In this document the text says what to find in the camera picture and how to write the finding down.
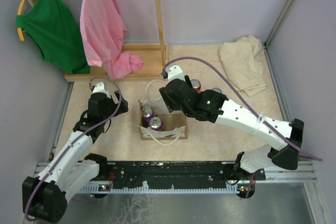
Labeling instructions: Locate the red can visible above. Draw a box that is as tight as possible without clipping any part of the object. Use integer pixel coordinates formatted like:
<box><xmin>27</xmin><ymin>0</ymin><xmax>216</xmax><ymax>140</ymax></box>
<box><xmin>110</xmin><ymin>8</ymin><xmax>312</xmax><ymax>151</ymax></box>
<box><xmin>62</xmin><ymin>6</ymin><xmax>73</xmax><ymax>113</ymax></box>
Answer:
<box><xmin>191</xmin><ymin>79</ymin><xmax>202</xmax><ymax>93</ymax></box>

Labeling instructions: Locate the purple can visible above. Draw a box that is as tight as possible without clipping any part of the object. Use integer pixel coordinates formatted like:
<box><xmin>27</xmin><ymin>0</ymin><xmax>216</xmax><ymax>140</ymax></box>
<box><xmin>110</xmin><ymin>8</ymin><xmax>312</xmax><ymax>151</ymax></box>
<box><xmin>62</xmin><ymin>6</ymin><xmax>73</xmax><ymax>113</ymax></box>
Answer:
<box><xmin>212</xmin><ymin>88</ymin><xmax>223</xmax><ymax>94</ymax></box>
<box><xmin>149</xmin><ymin>116</ymin><xmax>163</xmax><ymax>132</ymax></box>
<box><xmin>141</xmin><ymin>106</ymin><xmax>155</xmax><ymax>127</ymax></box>

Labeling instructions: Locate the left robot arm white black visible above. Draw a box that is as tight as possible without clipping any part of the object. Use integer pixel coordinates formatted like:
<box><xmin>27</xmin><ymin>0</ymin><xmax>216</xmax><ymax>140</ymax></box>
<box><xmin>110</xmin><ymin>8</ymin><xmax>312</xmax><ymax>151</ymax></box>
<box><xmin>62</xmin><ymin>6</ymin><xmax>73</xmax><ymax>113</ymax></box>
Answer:
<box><xmin>22</xmin><ymin>83</ymin><xmax>128</xmax><ymax>223</ymax></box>

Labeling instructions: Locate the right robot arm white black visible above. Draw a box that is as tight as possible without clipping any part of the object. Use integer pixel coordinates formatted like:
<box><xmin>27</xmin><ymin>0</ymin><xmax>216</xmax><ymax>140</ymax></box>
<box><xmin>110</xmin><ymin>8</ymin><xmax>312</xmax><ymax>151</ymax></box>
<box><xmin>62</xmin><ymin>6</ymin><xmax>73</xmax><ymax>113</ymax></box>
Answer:
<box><xmin>159</xmin><ymin>79</ymin><xmax>304</xmax><ymax>180</ymax></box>

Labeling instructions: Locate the wooden clothes rack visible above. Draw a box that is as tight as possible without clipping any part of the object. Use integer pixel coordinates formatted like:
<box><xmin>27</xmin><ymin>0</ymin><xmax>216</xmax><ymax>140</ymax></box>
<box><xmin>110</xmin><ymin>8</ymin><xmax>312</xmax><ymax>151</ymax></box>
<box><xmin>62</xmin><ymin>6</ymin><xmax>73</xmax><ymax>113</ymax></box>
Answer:
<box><xmin>26</xmin><ymin>0</ymin><xmax>169</xmax><ymax>81</ymax></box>

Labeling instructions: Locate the beige folded cloth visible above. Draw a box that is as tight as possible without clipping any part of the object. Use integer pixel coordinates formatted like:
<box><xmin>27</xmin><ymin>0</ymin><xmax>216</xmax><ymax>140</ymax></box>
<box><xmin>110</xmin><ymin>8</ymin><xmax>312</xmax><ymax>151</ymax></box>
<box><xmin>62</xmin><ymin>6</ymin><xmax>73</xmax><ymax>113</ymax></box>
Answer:
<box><xmin>219</xmin><ymin>35</ymin><xmax>267</xmax><ymax>97</ymax></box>

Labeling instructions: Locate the pink t-shirt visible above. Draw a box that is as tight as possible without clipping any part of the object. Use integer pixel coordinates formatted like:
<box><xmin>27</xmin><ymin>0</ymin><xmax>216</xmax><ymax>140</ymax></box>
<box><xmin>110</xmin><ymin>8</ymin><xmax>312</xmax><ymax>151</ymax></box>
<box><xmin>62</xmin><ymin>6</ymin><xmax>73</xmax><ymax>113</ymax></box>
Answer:
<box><xmin>80</xmin><ymin>0</ymin><xmax>144</xmax><ymax>79</ymax></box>

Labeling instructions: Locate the green tank top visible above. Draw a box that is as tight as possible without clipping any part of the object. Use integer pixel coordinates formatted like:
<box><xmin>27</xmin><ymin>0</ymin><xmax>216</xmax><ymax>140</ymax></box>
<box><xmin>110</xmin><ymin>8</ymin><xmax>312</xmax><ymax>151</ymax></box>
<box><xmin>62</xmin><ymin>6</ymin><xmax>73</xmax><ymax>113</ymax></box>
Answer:
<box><xmin>16</xmin><ymin>0</ymin><xmax>90</xmax><ymax>74</ymax></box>

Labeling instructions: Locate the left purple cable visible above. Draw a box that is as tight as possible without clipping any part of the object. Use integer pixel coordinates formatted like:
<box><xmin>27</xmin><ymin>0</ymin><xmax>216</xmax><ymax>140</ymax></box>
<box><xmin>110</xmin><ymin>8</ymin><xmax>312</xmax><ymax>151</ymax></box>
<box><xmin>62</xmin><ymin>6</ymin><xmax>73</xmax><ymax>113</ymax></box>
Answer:
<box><xmin>23</xmin><ymin>76</ymin><xmax>123</xmax><ymax>221</ymax></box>

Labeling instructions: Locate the purple cable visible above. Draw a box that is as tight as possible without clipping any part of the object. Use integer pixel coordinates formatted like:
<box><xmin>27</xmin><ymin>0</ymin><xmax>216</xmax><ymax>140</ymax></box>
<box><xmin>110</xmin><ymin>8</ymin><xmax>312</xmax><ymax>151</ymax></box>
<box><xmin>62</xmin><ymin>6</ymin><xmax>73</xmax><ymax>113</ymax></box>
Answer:
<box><xmin>23</xmin><ymin>76</ymin><xmax>123</xmax><ymax>221</ymax></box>
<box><xmin>162</xmin><ymin>56</ymin><xmax>323</xmax><ymax>162</ymax></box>

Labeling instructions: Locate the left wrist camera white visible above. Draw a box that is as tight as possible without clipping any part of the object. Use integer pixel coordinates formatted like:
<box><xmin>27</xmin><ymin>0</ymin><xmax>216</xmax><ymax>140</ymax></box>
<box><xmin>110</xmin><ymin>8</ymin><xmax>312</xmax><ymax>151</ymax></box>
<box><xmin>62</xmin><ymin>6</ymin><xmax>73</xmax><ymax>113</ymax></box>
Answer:
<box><xmin>92</xmin><ymin>81</ymin><xmax>110</xmax><ymax>97</ymax></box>

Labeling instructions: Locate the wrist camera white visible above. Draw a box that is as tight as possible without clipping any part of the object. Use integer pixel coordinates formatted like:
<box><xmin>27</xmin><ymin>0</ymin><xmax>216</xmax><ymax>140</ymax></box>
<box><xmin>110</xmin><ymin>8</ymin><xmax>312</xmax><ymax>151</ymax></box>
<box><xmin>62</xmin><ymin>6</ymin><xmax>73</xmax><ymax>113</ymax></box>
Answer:
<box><xmin>162</xmin><ymin>65</ymin><xmax>185</xmax><ymax>82</ymax></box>
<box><xmin>92</xmin><ymin>81</ymin><xmax>110</xmax><ymax>97</ymax></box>

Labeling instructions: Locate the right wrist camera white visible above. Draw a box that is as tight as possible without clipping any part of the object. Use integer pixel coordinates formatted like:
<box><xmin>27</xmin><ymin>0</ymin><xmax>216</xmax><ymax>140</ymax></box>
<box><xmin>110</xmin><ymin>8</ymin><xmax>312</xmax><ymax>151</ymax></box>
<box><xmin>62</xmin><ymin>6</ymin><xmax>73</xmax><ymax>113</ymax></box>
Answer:
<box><xmin>162</xmin><ymin>65</ymin><xmax>185</xmax><ymax>82</ymax></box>

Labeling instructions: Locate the canvas bag with white handles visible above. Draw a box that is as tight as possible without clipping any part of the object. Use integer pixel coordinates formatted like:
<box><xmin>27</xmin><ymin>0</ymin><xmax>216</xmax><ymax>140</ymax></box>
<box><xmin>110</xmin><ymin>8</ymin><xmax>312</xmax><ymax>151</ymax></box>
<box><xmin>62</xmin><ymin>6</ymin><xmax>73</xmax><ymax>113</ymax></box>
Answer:
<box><xmin>138</xmin><ymin>80</ymin><xmax>188</xmax><ymax>146</ymax></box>

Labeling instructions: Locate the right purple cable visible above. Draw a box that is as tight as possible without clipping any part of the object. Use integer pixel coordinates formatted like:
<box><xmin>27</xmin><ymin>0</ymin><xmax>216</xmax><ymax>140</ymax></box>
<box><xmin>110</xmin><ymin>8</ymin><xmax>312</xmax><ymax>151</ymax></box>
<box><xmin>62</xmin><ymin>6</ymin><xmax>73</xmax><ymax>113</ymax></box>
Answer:
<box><xmin>162</xmin><ymin>56</ymin><xmax>323</xmax><ymax>162</ymax></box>

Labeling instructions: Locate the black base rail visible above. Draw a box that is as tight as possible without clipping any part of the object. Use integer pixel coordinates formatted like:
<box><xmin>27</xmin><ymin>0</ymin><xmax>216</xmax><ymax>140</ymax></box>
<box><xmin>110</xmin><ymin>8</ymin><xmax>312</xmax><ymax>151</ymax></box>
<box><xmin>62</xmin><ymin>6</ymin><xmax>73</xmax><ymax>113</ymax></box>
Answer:
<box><xmin>98</xmin><ymin>161</ymin><xmax>251</xmax><ymax>189</ymax></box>

